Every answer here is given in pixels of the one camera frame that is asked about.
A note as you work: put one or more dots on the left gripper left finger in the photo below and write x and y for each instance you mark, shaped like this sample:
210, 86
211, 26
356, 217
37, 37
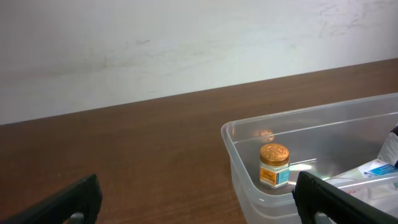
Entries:
79, 202

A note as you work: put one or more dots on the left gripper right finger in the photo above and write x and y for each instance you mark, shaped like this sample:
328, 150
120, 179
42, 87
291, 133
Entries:
320, 202

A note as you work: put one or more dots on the small gold-lidded jar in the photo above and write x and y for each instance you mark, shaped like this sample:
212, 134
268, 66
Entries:
274, 165

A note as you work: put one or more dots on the white Panadol box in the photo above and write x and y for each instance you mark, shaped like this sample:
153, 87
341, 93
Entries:
372, 182

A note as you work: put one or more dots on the black bottle white cap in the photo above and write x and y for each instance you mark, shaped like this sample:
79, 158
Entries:
389, 150

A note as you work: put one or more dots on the clear plastic container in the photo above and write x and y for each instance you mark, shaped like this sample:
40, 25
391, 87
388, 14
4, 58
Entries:
325, 141

